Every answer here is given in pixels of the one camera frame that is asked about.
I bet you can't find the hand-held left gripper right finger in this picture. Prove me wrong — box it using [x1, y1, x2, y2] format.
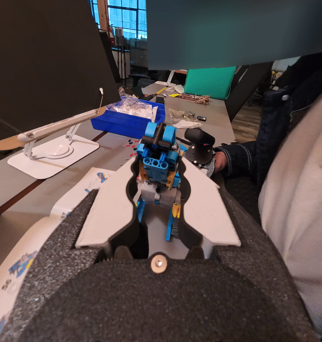
[178, 156, 242, 257]

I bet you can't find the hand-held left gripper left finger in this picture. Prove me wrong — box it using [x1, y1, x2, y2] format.
[75, 156, 140, 253]

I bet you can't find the tracked brick robot model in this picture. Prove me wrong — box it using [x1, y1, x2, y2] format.
[135, 182, 183, 241]

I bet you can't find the pile of small brick parts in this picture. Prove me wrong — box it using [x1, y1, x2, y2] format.
[119, 139, 139, 165]

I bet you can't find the grey desk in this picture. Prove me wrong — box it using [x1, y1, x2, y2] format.
[0, 81, 236, 278]

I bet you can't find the white desk lamp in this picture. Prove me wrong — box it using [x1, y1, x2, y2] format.
[0, 88, 108, 180]

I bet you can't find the person's right hand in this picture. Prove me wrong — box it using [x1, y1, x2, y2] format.
[214, 153, 229, 172]

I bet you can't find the white crumpled paper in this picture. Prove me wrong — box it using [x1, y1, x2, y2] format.
[173, 119, 203, 130]

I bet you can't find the clear bag of metal parts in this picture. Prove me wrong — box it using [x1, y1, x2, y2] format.
[168, 108, 196, 121]

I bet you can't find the wooden model kit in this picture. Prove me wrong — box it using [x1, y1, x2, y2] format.
[180, 94, 213, 105]

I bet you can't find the green file tray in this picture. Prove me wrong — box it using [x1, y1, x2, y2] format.
[184, 66, 237, 100]

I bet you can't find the crumpled clear plastic bag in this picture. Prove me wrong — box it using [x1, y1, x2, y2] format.
[108, 87, 159, 120]

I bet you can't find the blue storage bin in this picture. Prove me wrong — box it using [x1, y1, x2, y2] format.
[91, 99, 166, 132]

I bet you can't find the dark denim jacket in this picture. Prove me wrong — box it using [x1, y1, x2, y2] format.
[257, 55, 322, 187]

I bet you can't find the person's white shirt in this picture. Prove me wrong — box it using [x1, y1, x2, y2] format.
[258, 85, 322, 329]

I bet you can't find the open instruction booklet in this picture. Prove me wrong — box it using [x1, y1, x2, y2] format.
[0, 167, 116, 340]

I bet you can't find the black partition panel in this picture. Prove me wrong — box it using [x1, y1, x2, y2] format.
[0, 0, 121, 145]

